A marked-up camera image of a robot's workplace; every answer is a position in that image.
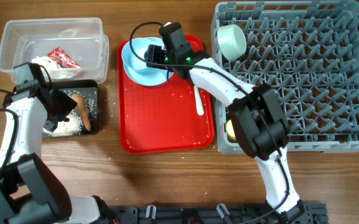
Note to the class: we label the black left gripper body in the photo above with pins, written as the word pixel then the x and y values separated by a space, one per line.
pixel 63 104

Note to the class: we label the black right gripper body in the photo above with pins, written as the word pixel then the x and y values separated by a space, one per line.
pixel 156 54

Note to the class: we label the small light blue plate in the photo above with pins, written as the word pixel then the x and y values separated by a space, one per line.
pixel 140 46

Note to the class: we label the large light blue plate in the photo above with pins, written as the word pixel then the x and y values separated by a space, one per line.
pixel 152 77

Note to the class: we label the white tissue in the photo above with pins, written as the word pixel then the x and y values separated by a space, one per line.
pixel 54 69

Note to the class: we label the red strawberry cake wrapper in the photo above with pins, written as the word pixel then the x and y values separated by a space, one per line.
pixel 60 56

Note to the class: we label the white plastic spoon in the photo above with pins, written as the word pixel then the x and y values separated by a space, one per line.
pixel 198 101

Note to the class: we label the green bowl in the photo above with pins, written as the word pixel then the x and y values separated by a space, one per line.
pixel 231 41

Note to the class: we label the yellow plastic cup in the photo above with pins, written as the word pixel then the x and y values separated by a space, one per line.
pixel 230 131

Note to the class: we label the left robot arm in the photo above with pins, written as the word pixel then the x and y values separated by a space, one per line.
pixel 29 192

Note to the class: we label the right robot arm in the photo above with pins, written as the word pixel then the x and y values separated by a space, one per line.
pixel 259 123

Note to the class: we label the grey dishwasher rack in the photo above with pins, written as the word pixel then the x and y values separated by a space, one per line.
pixel 308 51

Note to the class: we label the uncooked white rice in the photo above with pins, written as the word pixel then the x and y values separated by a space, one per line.
pixel 75 127

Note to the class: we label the black rectangular bin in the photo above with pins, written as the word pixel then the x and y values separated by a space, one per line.
pixel 76 84

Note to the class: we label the clear plastic container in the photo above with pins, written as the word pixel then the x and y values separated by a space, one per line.
pixel 83 39

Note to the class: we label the red plastic tray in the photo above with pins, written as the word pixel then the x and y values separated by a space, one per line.
pixel 161 118

